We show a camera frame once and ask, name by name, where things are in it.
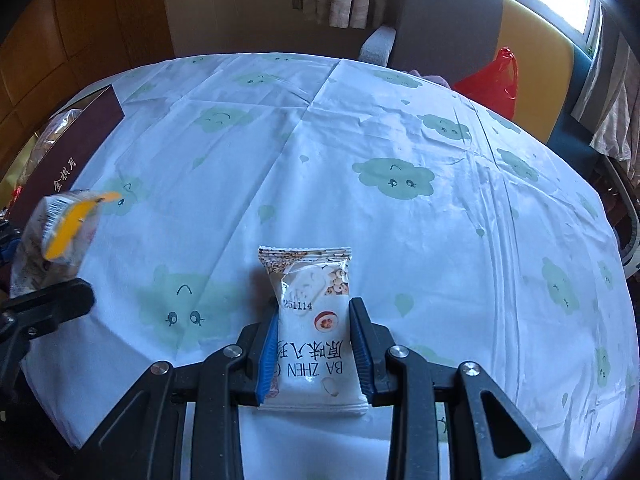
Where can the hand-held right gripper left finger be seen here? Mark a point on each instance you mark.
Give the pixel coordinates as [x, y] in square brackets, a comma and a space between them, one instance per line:
[267, 360]

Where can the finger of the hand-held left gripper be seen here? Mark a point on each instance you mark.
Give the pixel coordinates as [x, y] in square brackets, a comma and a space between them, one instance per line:
[6, 247]
[50, 305]

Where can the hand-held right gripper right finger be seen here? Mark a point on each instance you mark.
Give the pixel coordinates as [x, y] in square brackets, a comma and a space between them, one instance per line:
[361, 360]

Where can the clear cake packet yellow label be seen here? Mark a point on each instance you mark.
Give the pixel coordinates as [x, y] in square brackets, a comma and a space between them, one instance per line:
[45, 240]

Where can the white nut print snack packet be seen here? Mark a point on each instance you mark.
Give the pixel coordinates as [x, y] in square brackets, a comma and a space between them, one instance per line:
[315, 310]

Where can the maroon box with gold interior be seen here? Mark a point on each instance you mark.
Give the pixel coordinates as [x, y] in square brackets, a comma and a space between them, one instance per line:
[80, 145]

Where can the cloud print tablecloth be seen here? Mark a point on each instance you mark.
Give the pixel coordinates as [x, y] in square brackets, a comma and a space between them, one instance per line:
[350, 185]

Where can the wooden wardrobe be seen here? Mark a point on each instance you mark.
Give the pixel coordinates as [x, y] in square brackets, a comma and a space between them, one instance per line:
[75, 35]

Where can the pink cloth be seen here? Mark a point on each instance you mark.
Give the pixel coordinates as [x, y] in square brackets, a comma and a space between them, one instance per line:
[435, 79]

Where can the red plastic bag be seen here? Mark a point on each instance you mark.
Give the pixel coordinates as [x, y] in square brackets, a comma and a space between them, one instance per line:
[492, 85]

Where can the grey yellow blue armchair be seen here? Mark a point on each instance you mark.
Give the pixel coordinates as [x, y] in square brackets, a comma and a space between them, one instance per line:
[450, 20]

